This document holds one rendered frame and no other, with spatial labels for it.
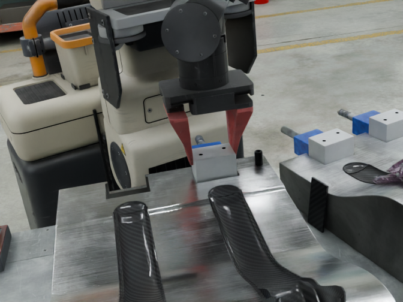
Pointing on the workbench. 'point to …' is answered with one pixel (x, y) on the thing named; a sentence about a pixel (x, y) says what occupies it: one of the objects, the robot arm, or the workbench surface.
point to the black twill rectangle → (318, 204)
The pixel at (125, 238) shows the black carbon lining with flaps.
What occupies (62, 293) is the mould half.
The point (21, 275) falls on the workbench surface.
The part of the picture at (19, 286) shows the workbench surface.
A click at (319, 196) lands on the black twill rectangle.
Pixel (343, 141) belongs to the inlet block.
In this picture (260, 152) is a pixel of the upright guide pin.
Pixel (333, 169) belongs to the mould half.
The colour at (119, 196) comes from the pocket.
